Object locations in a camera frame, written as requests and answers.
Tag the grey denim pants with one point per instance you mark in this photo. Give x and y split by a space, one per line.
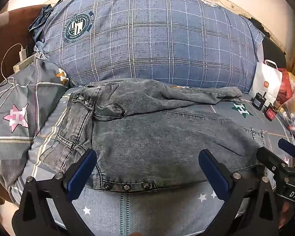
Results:
149 140

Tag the clear plastic bag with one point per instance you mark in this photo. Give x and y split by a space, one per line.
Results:
293 113

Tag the white charger adapter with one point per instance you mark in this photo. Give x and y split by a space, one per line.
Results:
22 53

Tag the brown headboard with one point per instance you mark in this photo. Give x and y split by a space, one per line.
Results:
17 27

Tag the grey star-print bed sheet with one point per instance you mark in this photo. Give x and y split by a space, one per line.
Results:
149 213

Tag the small black red-label device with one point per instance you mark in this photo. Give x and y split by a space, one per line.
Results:
270 113

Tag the small black blue-label device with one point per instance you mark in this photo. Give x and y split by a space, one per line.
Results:
258 102

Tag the white paper bag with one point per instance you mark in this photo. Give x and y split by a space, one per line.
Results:
262 78

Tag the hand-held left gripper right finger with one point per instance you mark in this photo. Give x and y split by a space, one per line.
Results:
214 174

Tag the blue denim garment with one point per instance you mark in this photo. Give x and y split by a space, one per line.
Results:
39 19

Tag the white power strip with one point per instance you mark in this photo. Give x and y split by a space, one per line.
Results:
23 65

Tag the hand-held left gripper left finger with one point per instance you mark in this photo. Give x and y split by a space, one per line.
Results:
80 175

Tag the red plastic bag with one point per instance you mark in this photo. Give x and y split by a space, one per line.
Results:
283 88

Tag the blue plaid pillow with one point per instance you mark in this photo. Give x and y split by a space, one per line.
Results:
149 41

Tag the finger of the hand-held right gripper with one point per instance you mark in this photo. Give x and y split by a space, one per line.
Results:
288 147
270 159

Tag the person's right hand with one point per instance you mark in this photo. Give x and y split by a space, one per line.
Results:
285 215

